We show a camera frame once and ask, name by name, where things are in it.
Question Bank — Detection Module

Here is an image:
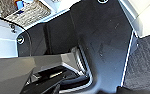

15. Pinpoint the grey robot torso limb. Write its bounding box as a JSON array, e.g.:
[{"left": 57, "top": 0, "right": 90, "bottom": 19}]
[{"left": 0, "top": 46, "right": 92, "bottom": 94}]

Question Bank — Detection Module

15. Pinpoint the small dark hook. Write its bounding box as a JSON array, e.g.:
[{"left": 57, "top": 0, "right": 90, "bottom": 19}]
[{"left": 9, "top": 23, "right": 17, "bottom": 34}]

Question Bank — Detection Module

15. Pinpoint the woven wicker basket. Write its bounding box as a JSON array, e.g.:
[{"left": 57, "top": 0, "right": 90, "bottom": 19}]
[{"left": 0, "top": 0, "right": 53, "bottom": 28}]

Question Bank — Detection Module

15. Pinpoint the blue white toy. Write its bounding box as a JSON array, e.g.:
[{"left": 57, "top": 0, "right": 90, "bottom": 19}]
[{"left": 14, "top": 0, "right": 26, "bottom": 12}]

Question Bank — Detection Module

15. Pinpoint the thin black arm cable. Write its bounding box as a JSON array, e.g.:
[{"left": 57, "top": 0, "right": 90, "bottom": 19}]
[{"left": 22, "top": 19, "right": 34, "bottom": 58}]

